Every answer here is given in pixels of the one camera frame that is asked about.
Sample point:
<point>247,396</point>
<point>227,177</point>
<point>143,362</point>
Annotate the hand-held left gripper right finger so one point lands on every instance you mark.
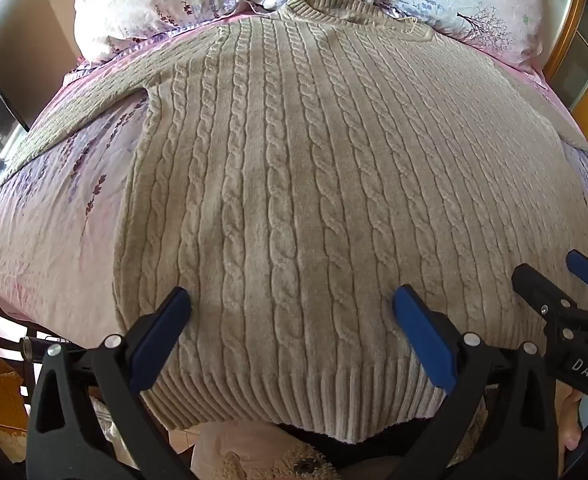
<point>423,340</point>

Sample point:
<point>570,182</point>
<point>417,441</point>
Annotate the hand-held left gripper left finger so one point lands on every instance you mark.
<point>161,340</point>

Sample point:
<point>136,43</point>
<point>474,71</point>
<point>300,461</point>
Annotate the person's right hand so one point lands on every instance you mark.
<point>571,427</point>

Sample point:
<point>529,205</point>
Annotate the black garment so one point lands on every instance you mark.
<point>363,450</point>

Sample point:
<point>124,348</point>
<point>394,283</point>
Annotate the dark wooden chair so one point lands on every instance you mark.
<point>4,345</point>

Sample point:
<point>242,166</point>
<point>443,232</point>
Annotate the wooden glass-panel cabinet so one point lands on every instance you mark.
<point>583,110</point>

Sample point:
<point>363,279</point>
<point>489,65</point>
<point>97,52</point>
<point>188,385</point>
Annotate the pink floral bed sheet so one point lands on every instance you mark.
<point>49,220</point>

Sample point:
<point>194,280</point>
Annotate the fuzzy beige garment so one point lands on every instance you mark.
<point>274,465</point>

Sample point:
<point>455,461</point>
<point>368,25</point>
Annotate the pink floral pillow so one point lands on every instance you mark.
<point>139,5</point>

